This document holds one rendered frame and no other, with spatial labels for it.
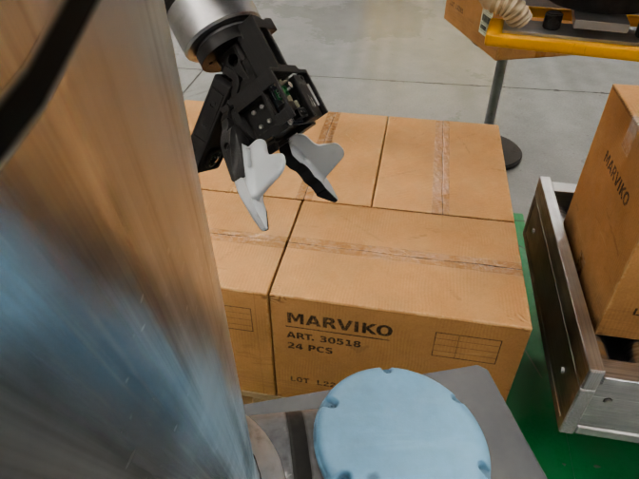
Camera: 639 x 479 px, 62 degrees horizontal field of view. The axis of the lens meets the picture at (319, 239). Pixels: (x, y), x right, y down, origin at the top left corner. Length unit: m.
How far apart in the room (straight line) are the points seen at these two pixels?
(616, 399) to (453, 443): 0.78
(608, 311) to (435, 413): 0.82
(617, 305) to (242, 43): 0.94
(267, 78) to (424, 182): 1.18
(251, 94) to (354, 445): 0.34
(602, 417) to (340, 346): 0.58
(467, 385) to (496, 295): 0.49
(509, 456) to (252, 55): 0.60
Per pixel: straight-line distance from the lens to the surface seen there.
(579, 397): 1.21
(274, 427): 0.49
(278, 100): 0.55
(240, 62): 0.58
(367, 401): 0.48
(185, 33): 0.59
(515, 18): 1.00
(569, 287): 1.30
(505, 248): 1.47
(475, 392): 0.86
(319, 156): 0.62
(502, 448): 0.82
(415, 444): 0.47
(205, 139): 0.61
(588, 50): 0.99
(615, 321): 1.29
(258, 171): 0.52
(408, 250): 1.40
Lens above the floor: 1.43
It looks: 39 degrees down
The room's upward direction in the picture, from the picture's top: straight up
